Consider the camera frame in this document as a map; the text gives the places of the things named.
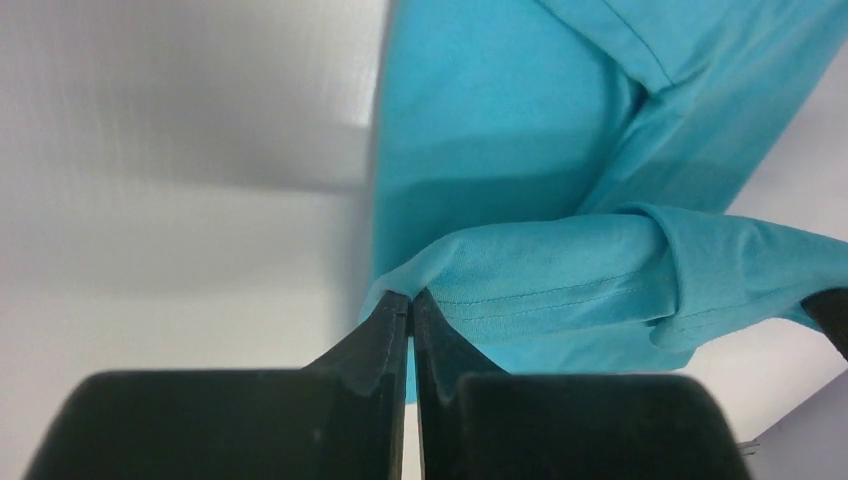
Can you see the turquoise t shirt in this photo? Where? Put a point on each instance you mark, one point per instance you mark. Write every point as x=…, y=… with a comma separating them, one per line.
x=557, y=174

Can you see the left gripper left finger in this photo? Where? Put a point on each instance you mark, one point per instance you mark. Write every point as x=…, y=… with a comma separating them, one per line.
x=340, y=417

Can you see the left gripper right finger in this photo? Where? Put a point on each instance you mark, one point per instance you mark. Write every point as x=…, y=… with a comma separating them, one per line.
x=477, y=421

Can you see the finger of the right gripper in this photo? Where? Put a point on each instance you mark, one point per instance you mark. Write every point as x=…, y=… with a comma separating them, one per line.
x=828, y=309

